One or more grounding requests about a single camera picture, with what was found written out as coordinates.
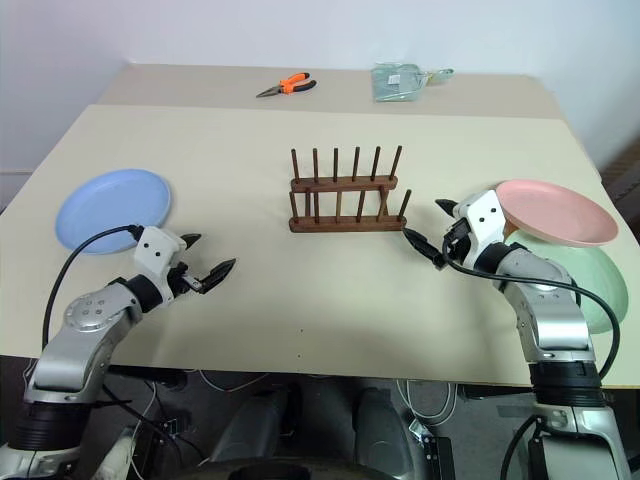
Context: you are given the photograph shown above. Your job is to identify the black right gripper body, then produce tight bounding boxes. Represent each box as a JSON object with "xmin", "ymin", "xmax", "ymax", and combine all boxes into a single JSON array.
[{"xmin": 434, "ymin": 218, "xmax": 475, "ymax": 267}]

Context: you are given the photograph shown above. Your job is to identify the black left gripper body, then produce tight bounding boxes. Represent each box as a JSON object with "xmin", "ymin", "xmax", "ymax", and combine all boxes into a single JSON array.
[{"xmin": 166, "ymin": 264, "xmax": 209, "ymax": 302}]

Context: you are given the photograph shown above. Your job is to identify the wooden dish rack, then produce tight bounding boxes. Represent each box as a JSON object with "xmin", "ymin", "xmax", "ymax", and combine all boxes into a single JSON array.
[{"xmin": 287, "ymin": 144, "xmax": 414, "ymax": 235}]

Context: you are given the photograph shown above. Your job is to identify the blue plate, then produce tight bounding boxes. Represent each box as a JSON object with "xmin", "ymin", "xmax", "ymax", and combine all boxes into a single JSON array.
[{"xmin": 54, "ymin": 168, "xmax": 174, "ymax": 257}]

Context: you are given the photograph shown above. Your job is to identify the pink-red plate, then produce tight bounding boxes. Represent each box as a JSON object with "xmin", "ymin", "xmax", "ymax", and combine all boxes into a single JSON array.
[{"xmin": 494, "ymin": 179, "xmax": 621, "ymax": 248}]

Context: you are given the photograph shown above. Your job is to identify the pale green plate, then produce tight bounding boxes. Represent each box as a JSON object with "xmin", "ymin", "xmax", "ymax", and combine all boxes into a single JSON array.
[{"xmin": 502, "ymin": 230, "xmax": 630, "ymax": 336}]

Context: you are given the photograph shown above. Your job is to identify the dark grey rounded shell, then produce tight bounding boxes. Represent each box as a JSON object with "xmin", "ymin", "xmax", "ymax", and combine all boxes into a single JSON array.
[
  {"xmin": 209, "ymin": 385, "xmax": 304, "ymax": 466},
  {"xmin": 349, "ymin": 385, "xmax": 431, "ymax": 480}
]

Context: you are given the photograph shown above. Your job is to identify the cream padded tube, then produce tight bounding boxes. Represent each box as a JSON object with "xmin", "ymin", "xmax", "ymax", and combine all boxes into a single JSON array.
[{"xmin": 93, "ymin": 429, "xmax": 140, "ymax": 480}]

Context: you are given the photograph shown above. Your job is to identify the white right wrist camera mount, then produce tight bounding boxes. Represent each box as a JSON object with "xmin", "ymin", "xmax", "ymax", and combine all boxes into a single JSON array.
[{"xmin": 451, "ymin": 189, "xmax": 512, "ymax": 272}]

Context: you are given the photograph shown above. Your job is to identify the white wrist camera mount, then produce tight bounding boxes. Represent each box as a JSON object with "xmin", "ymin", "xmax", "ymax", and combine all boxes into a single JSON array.
[
  {"xmin": 451, "ymin": 189, "xmax": 512, "ymax": 272},
  {"xmin": 133, "ymin": 225, "xmax": 188, "ymax": 303}
]

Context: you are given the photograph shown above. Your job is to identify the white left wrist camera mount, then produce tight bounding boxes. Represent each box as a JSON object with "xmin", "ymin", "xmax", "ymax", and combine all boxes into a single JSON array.
[{"xmin": 133, "ymin": 225, "xmax": 188, "ymax": 303}]

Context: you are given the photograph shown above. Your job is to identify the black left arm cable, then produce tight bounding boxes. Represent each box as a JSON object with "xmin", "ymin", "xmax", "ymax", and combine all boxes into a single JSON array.
[{"xmin": 41, "ymin": 225, "xmax": 147, "ymax": 352}]

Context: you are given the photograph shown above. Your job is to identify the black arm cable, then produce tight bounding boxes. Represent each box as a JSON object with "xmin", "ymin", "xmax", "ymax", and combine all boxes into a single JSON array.
[
  {"xmin": 41, "ymin": 225, "xmax": 147, "ymax": 352},
  {"xmin": 442, "ymin": 240, "xmax": 623, "ymax": 387}
]

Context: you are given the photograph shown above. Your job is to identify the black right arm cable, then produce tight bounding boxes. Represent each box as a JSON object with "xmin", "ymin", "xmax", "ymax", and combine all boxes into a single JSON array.
[{"xmin": 442, "ymin": 240, "xmax": 623, "ymax": 387}]

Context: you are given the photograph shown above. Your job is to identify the thin white cable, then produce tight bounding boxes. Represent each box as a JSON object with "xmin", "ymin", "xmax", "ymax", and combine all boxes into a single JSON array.
[{"xmin": 198, "ymin": 369, "xmax": 274, "ymax": 395}]

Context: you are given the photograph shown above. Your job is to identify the white cable loop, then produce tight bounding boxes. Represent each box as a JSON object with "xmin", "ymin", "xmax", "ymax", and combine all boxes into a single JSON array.
[{"xmin": 398, "ymin": 378, "xmax": 460, "ymax": 428}]

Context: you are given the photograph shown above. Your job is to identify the orange-handled pliers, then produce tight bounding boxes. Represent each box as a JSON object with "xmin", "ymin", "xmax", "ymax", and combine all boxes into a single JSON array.
[{"xmin": 255, "ymin": 72, "xmax": 318, "ymax": 100}]

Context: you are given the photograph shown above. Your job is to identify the thin black cable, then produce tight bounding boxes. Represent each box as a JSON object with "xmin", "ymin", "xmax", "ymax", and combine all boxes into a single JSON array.
[{"xmin": 500, "ymin": 414, "xmax": 544, "ymax": 480}]

